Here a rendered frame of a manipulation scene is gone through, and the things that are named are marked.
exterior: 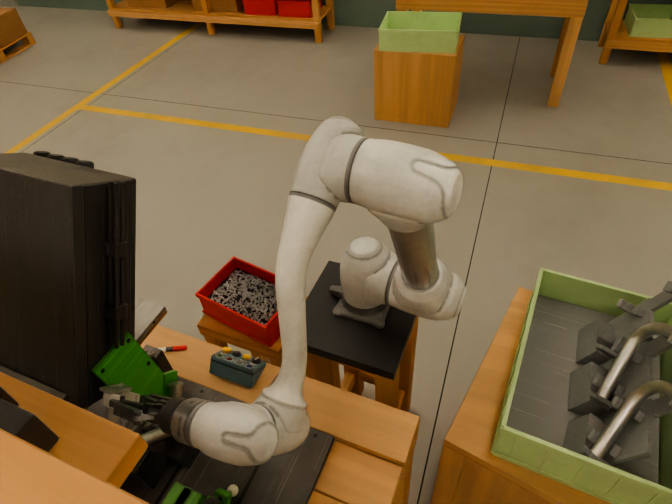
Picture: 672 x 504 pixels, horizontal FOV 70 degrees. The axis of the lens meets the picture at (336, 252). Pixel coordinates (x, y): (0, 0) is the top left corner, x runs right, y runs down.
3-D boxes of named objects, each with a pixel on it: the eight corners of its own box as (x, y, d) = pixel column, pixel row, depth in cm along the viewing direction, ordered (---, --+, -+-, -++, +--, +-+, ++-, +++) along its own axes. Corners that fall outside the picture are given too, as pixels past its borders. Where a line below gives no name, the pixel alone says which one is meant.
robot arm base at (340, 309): (340, 274, 174) (339, 264, 170) (398, 289, 167) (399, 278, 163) (320, 312, 162) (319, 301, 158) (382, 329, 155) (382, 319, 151)
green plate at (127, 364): (152, 377, 129) (106, 327, 117) (173, 383, 125) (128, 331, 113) (123, 415, 122) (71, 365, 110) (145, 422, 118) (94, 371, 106)
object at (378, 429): (53, 306, 191) (34, 280, 180) (417, 439, 143) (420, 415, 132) (24, 333, 182) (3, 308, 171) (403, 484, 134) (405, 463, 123)
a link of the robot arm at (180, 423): (190, 406, 90) (168, 400, 93) (186, 455, 90) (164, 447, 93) (223, 397, 98) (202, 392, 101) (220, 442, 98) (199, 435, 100)
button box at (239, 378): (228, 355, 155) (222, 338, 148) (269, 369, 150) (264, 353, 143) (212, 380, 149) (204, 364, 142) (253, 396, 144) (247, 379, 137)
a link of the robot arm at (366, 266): (353, 268, 168) (351, 221, 152) (402, 283, 161) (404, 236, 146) (333, 301, 158) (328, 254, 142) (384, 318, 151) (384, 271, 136)
